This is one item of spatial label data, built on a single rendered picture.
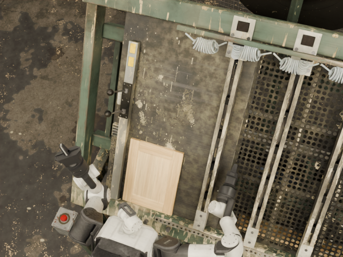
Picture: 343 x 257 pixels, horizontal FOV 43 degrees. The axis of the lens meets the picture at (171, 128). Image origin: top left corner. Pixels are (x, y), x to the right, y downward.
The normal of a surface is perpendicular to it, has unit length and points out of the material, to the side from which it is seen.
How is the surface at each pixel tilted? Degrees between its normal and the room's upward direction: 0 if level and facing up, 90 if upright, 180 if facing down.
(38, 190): 0
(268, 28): 51
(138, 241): 23
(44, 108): 0
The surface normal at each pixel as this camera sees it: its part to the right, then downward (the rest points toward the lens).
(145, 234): 0.07, -0.78
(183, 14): -0.31, 0.33
